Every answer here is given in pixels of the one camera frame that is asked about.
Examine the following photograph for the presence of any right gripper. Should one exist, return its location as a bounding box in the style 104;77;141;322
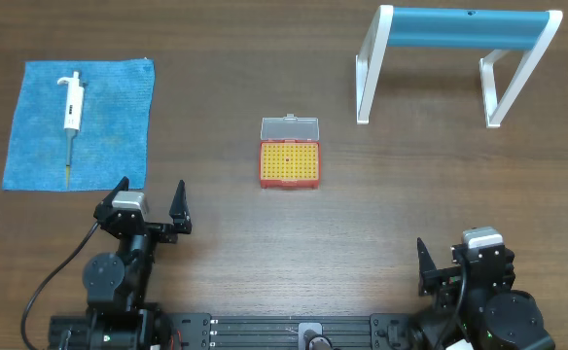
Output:
415;236;516;298

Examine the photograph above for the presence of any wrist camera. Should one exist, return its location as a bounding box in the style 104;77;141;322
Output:
110;190;150;216
460;226;505;251

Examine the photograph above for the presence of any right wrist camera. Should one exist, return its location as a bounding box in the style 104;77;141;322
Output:
460;226;505;251

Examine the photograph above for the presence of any mounting rail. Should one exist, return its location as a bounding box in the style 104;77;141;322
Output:
48;312;429;350

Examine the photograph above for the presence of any black cable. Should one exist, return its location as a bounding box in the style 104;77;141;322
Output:
437;260;470;350
19;221;101;350

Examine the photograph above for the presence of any red and yellow tip box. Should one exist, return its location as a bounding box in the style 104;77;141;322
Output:
258;113;322;191

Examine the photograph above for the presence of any blue cloth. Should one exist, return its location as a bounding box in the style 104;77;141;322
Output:
0;57;157;193

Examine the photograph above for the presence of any white pipette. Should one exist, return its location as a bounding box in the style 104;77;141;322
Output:
55;70;89;191

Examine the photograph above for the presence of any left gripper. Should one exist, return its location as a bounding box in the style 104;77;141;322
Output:
92;175;194;245

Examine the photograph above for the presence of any white and blue stand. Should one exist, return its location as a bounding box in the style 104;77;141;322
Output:
355;4;564;129

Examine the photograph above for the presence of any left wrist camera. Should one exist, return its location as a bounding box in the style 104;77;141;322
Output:
110;190;150;216

